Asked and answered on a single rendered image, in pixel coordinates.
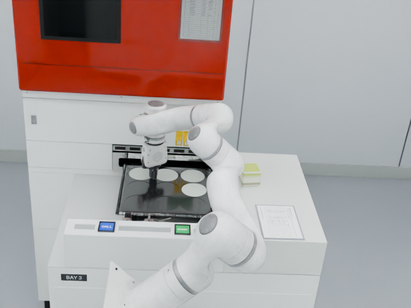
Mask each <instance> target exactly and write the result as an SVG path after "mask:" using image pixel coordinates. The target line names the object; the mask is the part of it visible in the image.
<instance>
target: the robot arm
mask: <svg viewBox="0 0 411 308"><path fill-rule="evenodd" d="M233 121H234V116H233V112H232V109H231V108H230V107H229V106H228V105H226V104H223V103H208V104H196V105H190V106H181V107H177V108H172V109H169V110H166V103H164V102H162V101H159V100H151V101H148V102H146V103H145V110H144V113H143V114H141V115H138V116H136V117H134V118H132V119H131V121H130V123H129V129H130V131H131V132H132V133H133V134H134V135H137V136H144V139H145V141H144V143H143V148H142V153H141V162H142V168H143V169H149V177H150V178H151V179H153V180H155V179H157V173H158V170H159V167H160V166H161V165H162V164H164V163H166V162H167V159H168V153H167V146H166V141H165V134H166V133H172V132H175V131H180V130H189V132H188V136H187V141H188V145H189V148H190V149H191V151H192V152H193V153H194V154H195V155H196V156H198V157H199V158H200V159H202V160H203V162H205V163H206V164H207V165H208V166H210V167H211V169H212V170H213V172H212V173H211V174H210V175H209V176H208V178H207V193H208V197H209V202H210V206H211V208H212V211H213V212H211V213H209V214H207V215H205V216H204V217H202V218H201V219H200V221H199V222H198V224H197V226H196V230H195V233H194V237H193V241H192V243H191V245H190V247H189V248H188V249H187V251H185V252H184V253H183V254H182V255H180V256H179V257H177V258H176V259H175V260H173V261H172V262H171V263H169V264H167V265H166V266H165V267H164V268H162V269H161V270H159V271H158V272H156V273H155V274H154V275H152V276H151V277H150V278H148V279H146V280H145V281H144V282H142V283H140V282H138V281H136V280H133V279H127V280H125V281H123V283H121V284H120V286H119V289H118V299H119V304H120V307H121V308H178V307H179V306H181V305H182V304H184V303H185V302H187V301H188V300H190V299H191V298H192V297H194V296H196V295H197V294H198V293H200V292H202V291H203V290H204V289H206V288H207V287H208V286H209V285H210V284H211V283H212V281H213V278H214V270H213V266H212V264H211V261H212V260H213V259H217V258H218V259H220V260H221V261H222V262H224V263H225V264H227V265H228V266H230V267H231V268H233V269H234V270H236V271H238V272H241V273H253V272H255V271H257V270H258V269H259V268H260V267H261V266H262V265H263V264H264V262H265V258H266V255H267V250H266V245H265V242H264V239H263V237H262V235H261V233H260V231H259V229H258V227H257V225H256V223H255V221H254V220H253V218H252V216H251V215H250V212H249V211H248V209H247V207H246V205H245V203H244V201H243V199H242V195H241V193H240V187H239V183H238V176H240V175H241V174H242V172H243V170H244V162H243V159H242V157H241V155H240V153H239V152H238V151H237V150H236V149H235V148H234V147H233V146H232V145H231V144H229V143H228V142H227V141H226V140H225V139H223V138H222V137H221V136H220V135H219V134H220V133H224V132H226V131H228V130H229V129H230V128H231V126H232V124H233Z"/></svg>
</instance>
